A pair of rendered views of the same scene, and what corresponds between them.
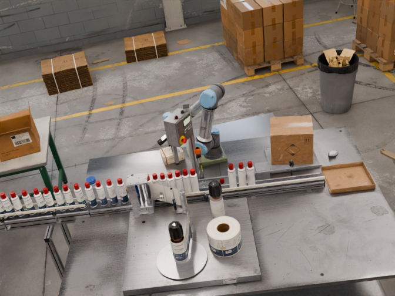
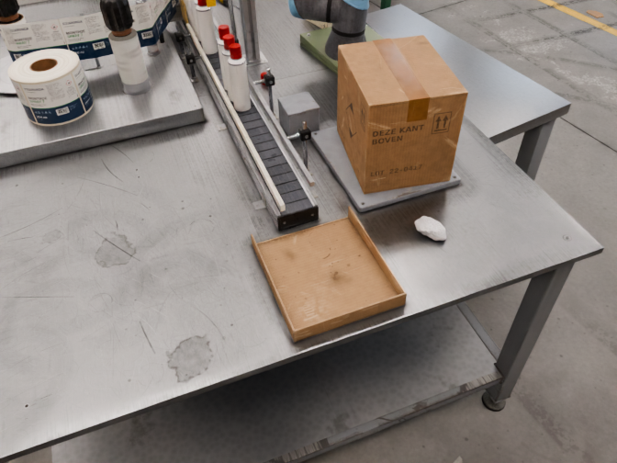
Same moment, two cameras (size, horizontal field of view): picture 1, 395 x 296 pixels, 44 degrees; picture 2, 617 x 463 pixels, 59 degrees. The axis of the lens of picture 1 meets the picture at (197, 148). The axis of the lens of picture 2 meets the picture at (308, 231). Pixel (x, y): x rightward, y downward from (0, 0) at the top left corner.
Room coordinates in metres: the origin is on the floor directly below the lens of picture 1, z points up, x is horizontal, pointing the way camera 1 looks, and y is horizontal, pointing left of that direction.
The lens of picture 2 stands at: (2.24, -1.75, 1.81)
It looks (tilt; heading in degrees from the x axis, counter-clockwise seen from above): 45 degrees down; 68
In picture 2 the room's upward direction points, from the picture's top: 2 degrees counter-clockwise
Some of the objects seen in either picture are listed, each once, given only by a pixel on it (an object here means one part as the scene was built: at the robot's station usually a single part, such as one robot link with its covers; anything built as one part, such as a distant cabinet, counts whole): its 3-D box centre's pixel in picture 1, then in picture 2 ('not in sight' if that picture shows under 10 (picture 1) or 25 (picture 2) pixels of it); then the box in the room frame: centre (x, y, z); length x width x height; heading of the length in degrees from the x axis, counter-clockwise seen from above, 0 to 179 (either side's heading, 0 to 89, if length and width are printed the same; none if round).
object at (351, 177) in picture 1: (347, 177); (324, 267); (2.58, -1.00, 0.85); 0.30 x 0.26 x 0.04; 87
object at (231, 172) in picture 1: (232, 176); (228, 58); (2.62, -0.21, 0.98); 0.05 x 0.05 x 0.20
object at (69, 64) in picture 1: (66, 73); not in sight; (6.54, 1.69, 0.16); 0.65 x 0.54 x 0.32; 101
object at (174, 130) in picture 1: (178, 127); not in sight; (2.71, 0.10, 1.38); 0.17 x 0.10 x 0.19; 143
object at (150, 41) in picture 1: (145, 46); not in sight; (7.17, 0.56, 0.11); 0.65 x 0.54 x 0.22; 94
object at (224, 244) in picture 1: (224, 236); (52, 86); (2.10, -0.08, 0.95); 0.20 x 0.20 x 0.14
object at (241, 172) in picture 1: (241, 175); (232, 69); (2.61, -0.27, 0.98); 0.05 x 0.05 x 0.20
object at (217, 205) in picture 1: (216, 201); (125, 44); (2.34, -0.07, 1.03); 0.09 x 0.09 x 0.30
